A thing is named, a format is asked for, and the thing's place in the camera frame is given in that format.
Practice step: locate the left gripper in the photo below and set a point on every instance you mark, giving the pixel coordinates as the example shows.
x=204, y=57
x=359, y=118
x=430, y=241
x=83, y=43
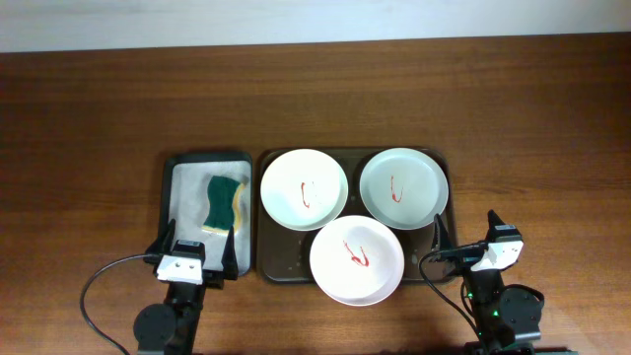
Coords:
x=217, y=278

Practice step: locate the cream plate with red stain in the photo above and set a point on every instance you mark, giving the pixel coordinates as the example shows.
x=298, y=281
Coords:
x=304, y=189

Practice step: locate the white cloth tray liner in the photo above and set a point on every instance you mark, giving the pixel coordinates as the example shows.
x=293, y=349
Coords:
x=189, y=206

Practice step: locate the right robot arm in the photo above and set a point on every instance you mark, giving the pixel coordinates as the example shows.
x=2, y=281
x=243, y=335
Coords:
x=504, y=318

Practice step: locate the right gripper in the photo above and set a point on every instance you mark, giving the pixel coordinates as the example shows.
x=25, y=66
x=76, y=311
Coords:
x=455, y=266

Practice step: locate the white pinkish plate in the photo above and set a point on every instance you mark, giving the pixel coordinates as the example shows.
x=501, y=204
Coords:
x=357, y=261

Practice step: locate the small dark green tray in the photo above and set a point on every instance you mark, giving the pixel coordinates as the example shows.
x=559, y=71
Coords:
x=196, y=157

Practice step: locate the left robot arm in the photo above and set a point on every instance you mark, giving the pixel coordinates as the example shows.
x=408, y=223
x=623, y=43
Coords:
x=170, y=326

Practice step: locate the pale green plate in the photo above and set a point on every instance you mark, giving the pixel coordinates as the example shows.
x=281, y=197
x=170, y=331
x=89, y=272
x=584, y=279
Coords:
x=404, y=188

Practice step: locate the green and yellow sponge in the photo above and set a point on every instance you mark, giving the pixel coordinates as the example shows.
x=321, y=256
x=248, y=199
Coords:
x=224, y=197

